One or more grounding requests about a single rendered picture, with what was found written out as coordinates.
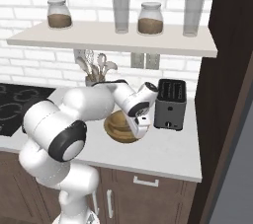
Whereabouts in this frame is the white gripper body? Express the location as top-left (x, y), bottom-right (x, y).
top-left (130, 122), bottom-right (152, 140)

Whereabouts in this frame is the wooden bowl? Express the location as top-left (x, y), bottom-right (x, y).
top-left (103, 109), bottom-right (143, 144)

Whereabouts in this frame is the dark brown tall cabinet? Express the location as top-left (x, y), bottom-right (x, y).
top-left (187, 0), bottom-right (253, 224)

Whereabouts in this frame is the brown cabinet door grey inside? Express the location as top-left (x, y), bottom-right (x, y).
top-left (199, 59), bottom-right (253, 224)

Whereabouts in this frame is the grey black toaster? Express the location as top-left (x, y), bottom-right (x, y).
top-left (153, 78), bottom-right (188, 132)

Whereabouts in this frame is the brown cupboard door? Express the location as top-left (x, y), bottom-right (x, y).
top-left (89, 166), bottom-right (117, 224)

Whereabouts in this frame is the brown drawer front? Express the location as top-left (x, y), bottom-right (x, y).
top-left (113, 168), bottom-right (199, 224)

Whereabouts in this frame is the pale spatula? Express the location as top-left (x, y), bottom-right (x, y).
top-left (102, 60), bottom-right (119, 77)

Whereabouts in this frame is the grey utensil pot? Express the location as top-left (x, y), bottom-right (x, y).
top-left (84, 73), bottom-right (107, 88)

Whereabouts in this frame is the pale slotted spoon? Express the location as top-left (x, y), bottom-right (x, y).
top-left (96, 52), bottom-right (108, 77)

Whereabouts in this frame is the pale whisk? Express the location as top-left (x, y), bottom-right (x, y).
top-left (84, 48), bottom-right (96, 77)

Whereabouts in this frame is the glass jar with brown contents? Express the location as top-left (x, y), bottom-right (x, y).
top-left (136, 1), bottom-right (165, 37)
top-left (45, 0), bottom-right (73, 31)

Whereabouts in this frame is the tall clear glass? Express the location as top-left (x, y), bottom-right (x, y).
top-left (182, 0), bottom-right (206, 38)
top-left (112, 0), bottom-right (131, 35)

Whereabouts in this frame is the black hob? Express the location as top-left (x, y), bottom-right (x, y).
top-left (0, 82), bottom-right (56, 138)

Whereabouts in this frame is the white drawer handle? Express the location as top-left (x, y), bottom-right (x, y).
top-left (132, 175), bottom-right (160, 188)

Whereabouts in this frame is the grey wall socket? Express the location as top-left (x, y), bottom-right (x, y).
top-left (130, 52), bottom-right (145, 70)
top-left (145, 53), bottom-right (161, 71)
top-left (73, 48), bottom-right (86, 62)

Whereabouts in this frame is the white cupboard door handle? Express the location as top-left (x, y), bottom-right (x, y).
top-left (106, 188), bottom-right (115, 220)
top-left (92, 190), bottom-right (100, 216)

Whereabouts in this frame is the pale wall shelf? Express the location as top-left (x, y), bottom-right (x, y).
top-left (6, 20), bottom-right (218, 59)

